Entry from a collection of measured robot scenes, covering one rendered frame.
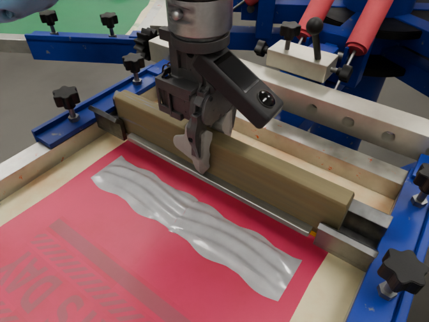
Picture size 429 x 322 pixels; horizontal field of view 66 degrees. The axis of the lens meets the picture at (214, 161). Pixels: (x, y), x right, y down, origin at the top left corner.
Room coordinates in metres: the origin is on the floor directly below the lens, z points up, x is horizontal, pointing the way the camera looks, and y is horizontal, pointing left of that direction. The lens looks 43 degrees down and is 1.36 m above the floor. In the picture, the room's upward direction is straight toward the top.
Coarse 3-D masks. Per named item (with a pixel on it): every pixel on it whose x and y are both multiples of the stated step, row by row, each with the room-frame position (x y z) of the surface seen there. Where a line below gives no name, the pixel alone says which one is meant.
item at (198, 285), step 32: (224, 192) 0.36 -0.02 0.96; (256, 224) 0.30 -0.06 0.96; (160, 256) 0.24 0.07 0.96; (192, 256) 0.24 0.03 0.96; (320, 256) 0.24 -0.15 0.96; (160, 288) 0.20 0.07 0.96; (192, 288) 0.20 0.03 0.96; (224, 288) 0.20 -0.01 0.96; (288, 288) 0.20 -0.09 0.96; (224, 320) 0.16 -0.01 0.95; (256, 320) 0.16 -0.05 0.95; (288, 320) 0.16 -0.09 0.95
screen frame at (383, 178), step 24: (144, 96) 0.61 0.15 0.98; (240, 120) 0.52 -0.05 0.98; (72, 144) 0.46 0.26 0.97; (288, 144) 0.46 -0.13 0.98; (312, 144) 0.44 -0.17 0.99; (336, 144) 0.44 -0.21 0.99; (0, 168) 0.38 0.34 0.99; (24, 168) 0.38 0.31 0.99; (48, 168) 0.41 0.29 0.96; (336, 168) 0.40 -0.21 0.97; (360, 168) 0.38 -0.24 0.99; (384, 168) 0.38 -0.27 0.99; (0, 192) 0.35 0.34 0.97; (384, 192) 0.35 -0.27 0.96
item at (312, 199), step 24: (120, 96) 0.48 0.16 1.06; (144, 120) 0.44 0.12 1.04; (168, 120) 0.42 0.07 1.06; (168, 144) 0.41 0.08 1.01; (216, 144) 0.36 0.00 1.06; (240, 144) 0.36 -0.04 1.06; (216, 168) 0.36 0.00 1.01; (240, 168) 0.33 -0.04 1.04; (264, 168) 0.31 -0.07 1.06; (288, 168) 0.31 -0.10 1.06; (264, 192) 0.31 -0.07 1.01; (288, 192) 0.29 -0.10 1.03; (312, 192) 0.27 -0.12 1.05; (336, 192) 0.27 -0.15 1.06; (312, 216) 0.27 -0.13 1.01; (336, 216) 0.25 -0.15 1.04
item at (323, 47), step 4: (312, 44) 0.73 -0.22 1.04; (320, 44) 0.73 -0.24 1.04; (324, 44) 0.73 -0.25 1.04; (320, 48) 0.71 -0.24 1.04; (324, 48) 0.71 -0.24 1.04; (328, 48) 0.71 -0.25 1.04; (332, 48) 0.71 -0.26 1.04; (336, 48) 0.71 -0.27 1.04; (332, 52) 0.69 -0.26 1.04; (336, 52) 0.70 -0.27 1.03; (284, 72) 0.60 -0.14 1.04; (288, 72) 0.60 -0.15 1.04; (296, 76) 0.59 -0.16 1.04; (300, 76) 0.58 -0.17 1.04; (308, 80) 0.58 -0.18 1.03; (312, 80) 0.60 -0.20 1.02
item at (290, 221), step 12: (144, 144) 0.43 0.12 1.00; (168, 156) 0.40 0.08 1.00; (180, 168) 0.38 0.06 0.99; (192, 168) 0.38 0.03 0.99; (204, 180) 0.35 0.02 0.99; (216, 180) 0.35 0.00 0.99; (228, 192) 0.33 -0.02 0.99; (240, 192) 0.32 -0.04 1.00; (252, 204) 0.30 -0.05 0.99; (264, 204) 0.30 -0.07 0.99; (276, 216) 0.28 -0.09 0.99; (288, 216) 0.28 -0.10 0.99; (300, 228) 0.26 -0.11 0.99
